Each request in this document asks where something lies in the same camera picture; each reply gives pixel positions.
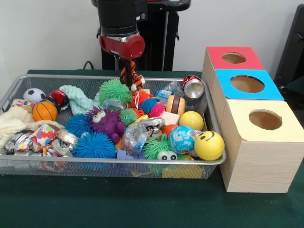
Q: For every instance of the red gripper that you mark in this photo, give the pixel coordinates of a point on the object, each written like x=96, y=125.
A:
x=128, y=47

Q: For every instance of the orange striped plush tiger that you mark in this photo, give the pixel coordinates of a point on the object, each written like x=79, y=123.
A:
x=137, y=80

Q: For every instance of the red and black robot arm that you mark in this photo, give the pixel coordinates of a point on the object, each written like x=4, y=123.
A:
x=118, y=14

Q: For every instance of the wooden box with three holes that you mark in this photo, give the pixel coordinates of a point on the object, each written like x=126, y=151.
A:
x=261, y=166

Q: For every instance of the purple spiky rubber toy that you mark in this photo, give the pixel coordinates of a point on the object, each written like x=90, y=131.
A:
x=110, y=124

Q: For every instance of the toy hamburger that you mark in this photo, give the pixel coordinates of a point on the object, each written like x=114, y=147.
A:
x=175, y=104

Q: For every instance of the plain wooden cube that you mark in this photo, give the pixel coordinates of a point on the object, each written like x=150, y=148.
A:
x=170, y=117

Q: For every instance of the crushed red drink can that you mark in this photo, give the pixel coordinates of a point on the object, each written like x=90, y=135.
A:
x=193, y=86

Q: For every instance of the plain orange ball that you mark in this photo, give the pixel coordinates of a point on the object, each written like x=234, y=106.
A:
x=169, y=129

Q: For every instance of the yellow ball with seam lines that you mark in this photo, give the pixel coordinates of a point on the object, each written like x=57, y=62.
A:
x=191, y=120

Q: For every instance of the orange toy basketball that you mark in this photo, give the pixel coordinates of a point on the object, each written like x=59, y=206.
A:
x=45, y=111

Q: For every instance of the globe print ball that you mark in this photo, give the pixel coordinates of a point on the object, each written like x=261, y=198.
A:
x=181, y=140

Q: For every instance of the white toy baseball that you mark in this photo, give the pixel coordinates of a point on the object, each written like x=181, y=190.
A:
x=197, y=133

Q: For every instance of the plain yellow ball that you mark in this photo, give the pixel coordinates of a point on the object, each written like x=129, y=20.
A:
x=209, y=145

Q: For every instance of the dark green tablecloth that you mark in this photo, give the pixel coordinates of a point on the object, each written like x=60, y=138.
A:
x=298, y=86
x=142, y=204

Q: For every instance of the black upright panel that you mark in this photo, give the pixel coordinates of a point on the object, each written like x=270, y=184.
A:
x=293, y=52

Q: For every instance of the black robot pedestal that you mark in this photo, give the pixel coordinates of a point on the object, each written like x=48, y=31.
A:
x=161, y=35

